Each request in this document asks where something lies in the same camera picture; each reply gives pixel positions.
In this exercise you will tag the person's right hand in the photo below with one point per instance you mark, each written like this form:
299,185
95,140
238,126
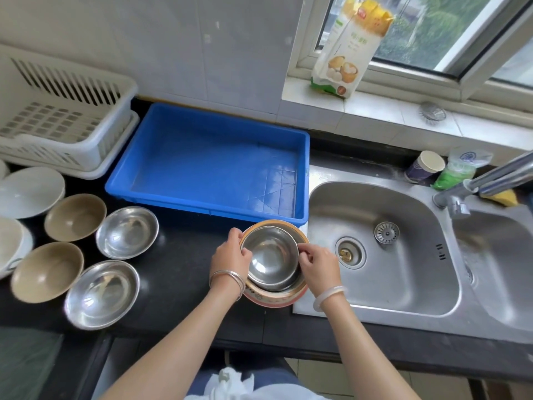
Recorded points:
322,268

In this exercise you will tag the person's left hand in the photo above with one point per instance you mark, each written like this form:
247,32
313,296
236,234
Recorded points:
231,258

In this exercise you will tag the cream bowl with orange rim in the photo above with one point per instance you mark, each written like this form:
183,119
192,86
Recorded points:
266,296

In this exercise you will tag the pink rimmed elephant print bowl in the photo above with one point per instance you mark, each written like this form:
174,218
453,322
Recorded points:
275,304

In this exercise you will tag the blue plastic tray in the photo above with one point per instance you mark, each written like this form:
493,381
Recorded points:
208,162

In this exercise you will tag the tan bowl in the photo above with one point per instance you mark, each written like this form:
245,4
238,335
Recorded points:
75,216
46,270

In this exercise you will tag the white plastic dish rack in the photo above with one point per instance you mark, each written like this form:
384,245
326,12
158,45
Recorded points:
127,95

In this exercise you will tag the white bowl with dark mark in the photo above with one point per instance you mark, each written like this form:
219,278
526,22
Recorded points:
10,245

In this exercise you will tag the person's left forearm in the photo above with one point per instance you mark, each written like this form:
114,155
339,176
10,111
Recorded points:
179,349

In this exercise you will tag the person's right forearm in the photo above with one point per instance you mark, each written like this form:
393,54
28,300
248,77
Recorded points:
362,354

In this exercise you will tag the black countertop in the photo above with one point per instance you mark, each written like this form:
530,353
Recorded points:
187,262

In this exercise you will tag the person's blue trousers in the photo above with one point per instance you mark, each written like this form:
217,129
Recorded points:
266,370

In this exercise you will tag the person's white shirt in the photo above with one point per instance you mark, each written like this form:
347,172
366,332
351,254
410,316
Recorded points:
225,385

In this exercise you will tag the silver wrist bangle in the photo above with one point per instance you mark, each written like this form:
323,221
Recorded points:
235,279

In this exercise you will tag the white jade bangle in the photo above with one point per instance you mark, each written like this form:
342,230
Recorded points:
329,292

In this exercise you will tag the metal sink strainer plug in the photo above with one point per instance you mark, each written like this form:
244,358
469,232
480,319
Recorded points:
386,233

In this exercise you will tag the stainless steel double sink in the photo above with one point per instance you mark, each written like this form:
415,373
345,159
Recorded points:
395,279

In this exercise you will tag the purple paper cup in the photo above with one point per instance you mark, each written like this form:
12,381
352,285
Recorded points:
418,170

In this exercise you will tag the green detergent pouch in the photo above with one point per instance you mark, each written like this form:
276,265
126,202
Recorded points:
451,174

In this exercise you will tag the white tiled window sill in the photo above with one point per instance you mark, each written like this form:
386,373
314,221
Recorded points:
374,116

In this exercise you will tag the yellow sponge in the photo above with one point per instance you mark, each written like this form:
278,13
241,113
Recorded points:
506,198

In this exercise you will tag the chrome faucet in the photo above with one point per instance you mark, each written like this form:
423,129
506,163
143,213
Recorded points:
499,179

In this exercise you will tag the white and yellow flour bag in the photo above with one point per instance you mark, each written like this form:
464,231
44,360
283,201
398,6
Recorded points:
350,49

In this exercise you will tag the white window frame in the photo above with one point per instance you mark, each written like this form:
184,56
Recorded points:
395,74

